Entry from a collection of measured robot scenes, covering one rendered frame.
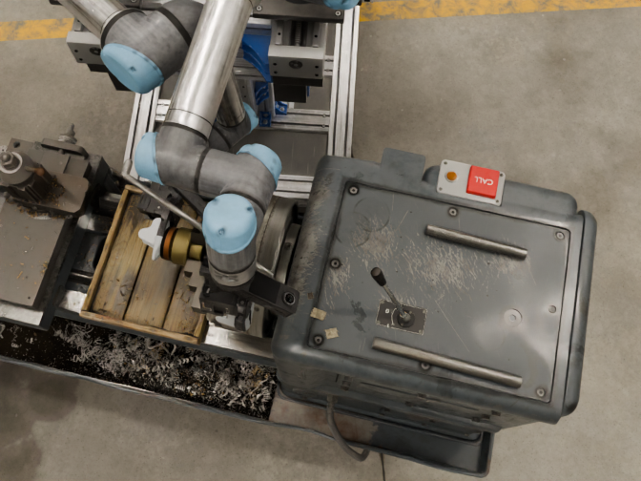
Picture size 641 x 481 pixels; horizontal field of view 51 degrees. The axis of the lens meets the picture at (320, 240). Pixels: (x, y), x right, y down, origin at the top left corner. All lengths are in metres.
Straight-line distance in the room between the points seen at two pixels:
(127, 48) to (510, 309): 0.88
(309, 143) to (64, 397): 1.30
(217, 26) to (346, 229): 0.47
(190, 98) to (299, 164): 1.50
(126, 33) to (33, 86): 1.82
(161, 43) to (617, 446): 2.11
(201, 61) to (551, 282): 0.78
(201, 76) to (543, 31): 2.38
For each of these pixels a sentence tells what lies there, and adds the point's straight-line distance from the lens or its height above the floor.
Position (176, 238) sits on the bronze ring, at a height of 1.12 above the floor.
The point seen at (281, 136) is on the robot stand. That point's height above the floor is 0.21.
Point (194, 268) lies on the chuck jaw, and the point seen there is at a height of 1.10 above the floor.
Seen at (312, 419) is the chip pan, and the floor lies 0.54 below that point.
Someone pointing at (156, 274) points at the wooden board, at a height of 0.89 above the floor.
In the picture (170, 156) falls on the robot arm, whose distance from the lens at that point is 1.05.
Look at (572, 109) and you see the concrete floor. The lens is 3.11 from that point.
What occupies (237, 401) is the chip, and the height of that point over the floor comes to 0.55.
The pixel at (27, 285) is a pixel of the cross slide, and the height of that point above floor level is 0.97.
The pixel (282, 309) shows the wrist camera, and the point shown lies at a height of 1.42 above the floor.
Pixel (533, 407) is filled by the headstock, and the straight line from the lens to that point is 1.33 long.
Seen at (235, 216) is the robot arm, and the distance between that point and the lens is 0.95.
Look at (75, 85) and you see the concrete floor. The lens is 3.13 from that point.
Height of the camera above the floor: 2.51
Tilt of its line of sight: 71 degrees down
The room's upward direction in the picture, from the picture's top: 3 degrees clockwise
